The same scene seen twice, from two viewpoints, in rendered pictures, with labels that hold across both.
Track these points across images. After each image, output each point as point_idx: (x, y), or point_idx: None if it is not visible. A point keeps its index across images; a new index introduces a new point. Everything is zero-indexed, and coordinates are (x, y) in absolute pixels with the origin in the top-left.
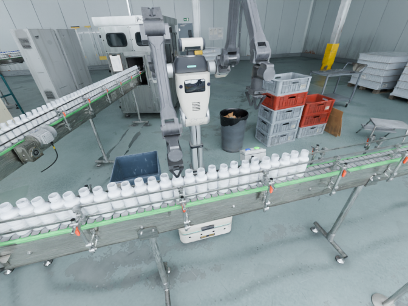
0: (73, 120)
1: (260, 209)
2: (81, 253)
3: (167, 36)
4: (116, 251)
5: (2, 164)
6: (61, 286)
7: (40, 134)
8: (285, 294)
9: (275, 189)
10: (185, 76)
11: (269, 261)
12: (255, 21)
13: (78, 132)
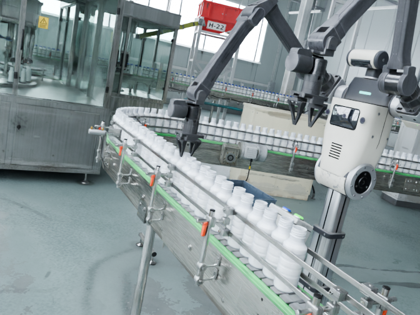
0: (307, 167)
1: (209, 296)
2: (165, 281)
3: (250, 17)
4: (175, 309)
5: (205, 149)
6: (127, 277)
7: (249, 146)
8: None
9: (197, 219)
10: (337, 98)
11: None
12: (345, 5)
13: (357, 230)
